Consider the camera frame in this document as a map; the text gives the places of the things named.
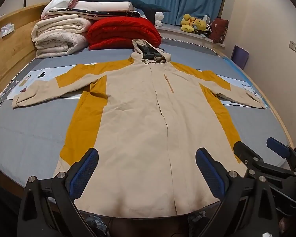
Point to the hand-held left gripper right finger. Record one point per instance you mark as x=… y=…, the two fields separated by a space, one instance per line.
x=209 y=175

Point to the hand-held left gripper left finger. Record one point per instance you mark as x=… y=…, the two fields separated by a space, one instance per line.
x=85 y=170

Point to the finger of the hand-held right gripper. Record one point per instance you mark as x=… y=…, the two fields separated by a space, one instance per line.
x=277 y=148
x=241 y=151

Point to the beige and yellow hooded coat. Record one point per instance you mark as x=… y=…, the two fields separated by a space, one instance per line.
x=138 y=128

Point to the purple bag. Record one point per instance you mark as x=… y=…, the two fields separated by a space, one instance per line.
x=240 y=56

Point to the light blue printed blanket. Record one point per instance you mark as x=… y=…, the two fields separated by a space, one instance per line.
x=32 y=72

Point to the dark red bag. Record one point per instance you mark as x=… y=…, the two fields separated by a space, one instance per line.
x=219 y=29

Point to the cream folded quilt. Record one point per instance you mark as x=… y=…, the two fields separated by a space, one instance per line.
x=59 y=45
x=59 y=24

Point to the yellow plush toy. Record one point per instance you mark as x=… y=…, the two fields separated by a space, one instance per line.
x=187 y=22
x=200 y=26

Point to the wooden headboard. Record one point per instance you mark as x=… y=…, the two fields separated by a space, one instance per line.
x=14 y=54

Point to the red folded quilt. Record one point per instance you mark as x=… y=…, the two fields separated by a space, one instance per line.
x=123 y=32

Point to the white plush toy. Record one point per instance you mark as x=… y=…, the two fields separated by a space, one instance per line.
x=159 y=19

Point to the dark star-printed folded blanket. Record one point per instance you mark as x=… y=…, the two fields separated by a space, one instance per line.
x=101 y=13

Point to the tissue box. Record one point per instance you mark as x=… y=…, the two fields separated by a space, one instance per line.
x=7 y=29

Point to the white folded blanket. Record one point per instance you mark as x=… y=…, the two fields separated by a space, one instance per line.
x=103 y=5

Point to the white and pink cloth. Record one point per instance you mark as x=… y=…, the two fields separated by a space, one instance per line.
x=61 y=1

